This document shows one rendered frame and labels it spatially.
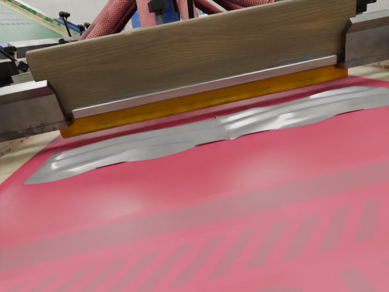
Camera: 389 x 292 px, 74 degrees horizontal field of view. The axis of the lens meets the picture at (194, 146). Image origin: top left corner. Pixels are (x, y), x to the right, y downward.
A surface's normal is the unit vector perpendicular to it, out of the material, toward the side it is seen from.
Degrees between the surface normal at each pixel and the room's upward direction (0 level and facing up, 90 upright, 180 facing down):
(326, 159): 0
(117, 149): 27
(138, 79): 90
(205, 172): 0
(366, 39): 90
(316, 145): 0
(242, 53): 90
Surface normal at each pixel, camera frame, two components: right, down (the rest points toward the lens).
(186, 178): -0.18, -0.91
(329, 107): -0.11, -0.57
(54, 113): 0.12, 0.36
